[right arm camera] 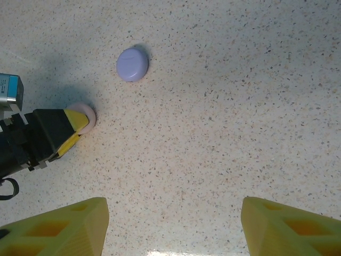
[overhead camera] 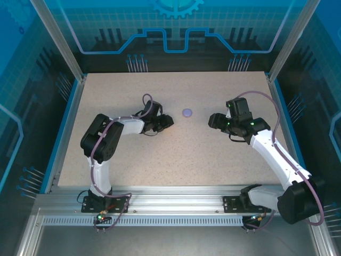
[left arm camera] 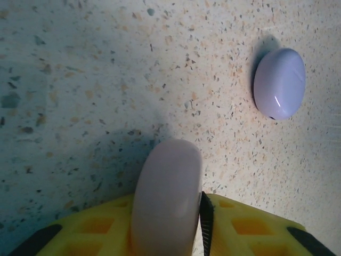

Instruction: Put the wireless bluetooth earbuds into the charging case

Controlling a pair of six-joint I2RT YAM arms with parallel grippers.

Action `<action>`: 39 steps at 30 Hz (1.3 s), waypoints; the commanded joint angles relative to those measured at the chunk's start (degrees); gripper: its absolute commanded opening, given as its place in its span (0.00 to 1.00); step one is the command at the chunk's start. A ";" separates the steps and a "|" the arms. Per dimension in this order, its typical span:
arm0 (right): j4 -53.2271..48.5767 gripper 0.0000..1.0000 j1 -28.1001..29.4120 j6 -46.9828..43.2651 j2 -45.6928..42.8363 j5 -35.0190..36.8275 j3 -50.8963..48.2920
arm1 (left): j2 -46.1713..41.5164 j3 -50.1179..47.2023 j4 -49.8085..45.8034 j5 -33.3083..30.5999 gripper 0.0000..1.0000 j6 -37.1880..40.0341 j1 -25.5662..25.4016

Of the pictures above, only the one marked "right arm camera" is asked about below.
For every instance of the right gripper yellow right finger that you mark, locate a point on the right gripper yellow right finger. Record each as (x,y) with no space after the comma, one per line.
(293,234)

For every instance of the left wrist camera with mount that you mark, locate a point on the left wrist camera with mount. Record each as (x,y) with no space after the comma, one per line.
(10,88)

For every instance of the purple earbud charging case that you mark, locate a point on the purple earbud charging case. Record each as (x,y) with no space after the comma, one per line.
(132,64)

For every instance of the pink earbud charging case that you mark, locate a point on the pink earbud charging case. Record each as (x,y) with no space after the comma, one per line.
(92,117)

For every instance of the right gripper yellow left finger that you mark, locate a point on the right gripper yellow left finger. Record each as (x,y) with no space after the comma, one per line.
(53,234)

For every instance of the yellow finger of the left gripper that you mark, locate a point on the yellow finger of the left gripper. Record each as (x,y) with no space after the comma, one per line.
(78,120)
(69,145)

